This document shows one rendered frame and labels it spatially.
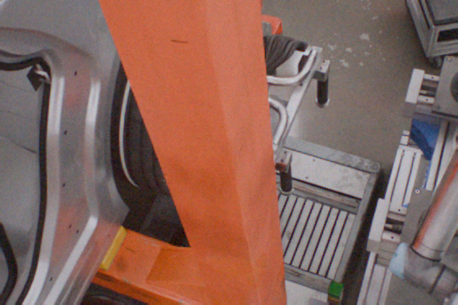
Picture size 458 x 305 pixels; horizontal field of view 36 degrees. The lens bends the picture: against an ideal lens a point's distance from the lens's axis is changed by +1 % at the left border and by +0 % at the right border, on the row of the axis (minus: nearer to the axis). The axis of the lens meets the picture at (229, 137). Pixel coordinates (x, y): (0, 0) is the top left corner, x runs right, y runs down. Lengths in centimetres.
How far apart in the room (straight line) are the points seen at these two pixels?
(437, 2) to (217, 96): 226
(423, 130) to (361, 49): 112
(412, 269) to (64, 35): 93
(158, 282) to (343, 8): 194
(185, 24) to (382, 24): 268
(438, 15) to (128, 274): 172
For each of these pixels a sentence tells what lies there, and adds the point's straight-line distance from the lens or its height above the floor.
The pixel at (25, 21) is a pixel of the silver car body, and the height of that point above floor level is 163.
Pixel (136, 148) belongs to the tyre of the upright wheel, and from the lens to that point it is 202.
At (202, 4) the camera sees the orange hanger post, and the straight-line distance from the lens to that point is 85.
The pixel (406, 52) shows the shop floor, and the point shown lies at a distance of 343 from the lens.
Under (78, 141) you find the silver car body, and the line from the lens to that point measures 183.
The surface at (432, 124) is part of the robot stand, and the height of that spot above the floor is 68.
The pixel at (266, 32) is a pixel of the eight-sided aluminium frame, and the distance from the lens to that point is 222.
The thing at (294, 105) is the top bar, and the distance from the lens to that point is 204.
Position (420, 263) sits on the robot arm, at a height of 116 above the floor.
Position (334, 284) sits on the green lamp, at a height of 66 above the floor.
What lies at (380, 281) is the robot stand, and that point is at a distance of 261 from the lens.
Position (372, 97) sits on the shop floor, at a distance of 326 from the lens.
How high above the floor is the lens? 267
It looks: 58 degrees down
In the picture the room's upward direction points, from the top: 11 degrees counter-clockwise
